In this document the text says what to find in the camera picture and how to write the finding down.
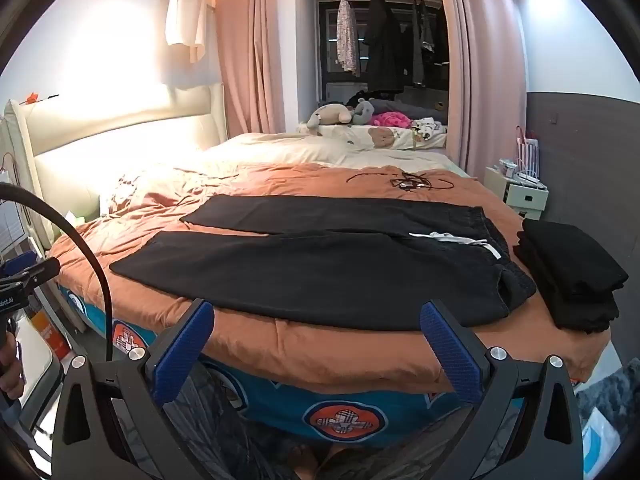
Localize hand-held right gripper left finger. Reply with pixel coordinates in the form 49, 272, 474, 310
50, 299, 236, 480

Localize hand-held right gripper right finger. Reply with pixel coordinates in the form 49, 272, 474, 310
400, 300, 586, 480

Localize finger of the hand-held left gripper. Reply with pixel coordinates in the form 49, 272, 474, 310
21, 257, 62, 287

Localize black pants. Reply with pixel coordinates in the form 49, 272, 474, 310
109, 195, 538, 333

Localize person's left hand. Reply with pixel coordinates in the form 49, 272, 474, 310
0, 332, 25, 403

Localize person's legs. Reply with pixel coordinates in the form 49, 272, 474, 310
165, 355, 506, 480

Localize orange blanket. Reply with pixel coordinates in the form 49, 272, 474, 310
47, 162, 613, 396

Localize white pillow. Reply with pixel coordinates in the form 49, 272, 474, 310
97, 172, 151, 218

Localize teal printed bed sheet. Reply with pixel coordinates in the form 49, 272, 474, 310
57, 280, 581, 443

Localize stack of folded black clothes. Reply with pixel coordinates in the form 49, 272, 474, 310
512, 219, 630, 333

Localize cream padded headboard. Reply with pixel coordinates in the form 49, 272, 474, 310
2, 82, 231, 241

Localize white nightstand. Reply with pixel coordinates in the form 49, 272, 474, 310
484, 165, 550, 221

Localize striped gift bags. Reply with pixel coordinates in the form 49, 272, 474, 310
515, 127, 541, 177

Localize white patterned cloth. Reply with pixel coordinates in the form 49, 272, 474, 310
412, 117, 448, 141

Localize cream duvet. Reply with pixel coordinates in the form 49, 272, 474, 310
202, 132, 471, 178

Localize bear print pillow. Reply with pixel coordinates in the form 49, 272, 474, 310
300, 122, 448, 151

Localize pink fluffy cloth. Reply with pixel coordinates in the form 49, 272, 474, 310
370, 111, 413, 129

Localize grey plush toy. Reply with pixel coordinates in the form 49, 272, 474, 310
350, 99, 378, 126

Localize beige plush toy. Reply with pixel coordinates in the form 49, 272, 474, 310
305, 104, 356, 136

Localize white hanging shirt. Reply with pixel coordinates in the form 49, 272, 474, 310
165, 0, 208, 63

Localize dark hanging garments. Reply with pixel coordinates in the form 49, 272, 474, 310
410, 0, 441, 86

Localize floral hanging garment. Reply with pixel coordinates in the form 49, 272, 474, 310
335, 0, 360, 76

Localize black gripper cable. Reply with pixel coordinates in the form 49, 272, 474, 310
0, 182, 113, 363

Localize tangled black cables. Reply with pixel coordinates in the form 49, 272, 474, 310
347, 170, 453, 193

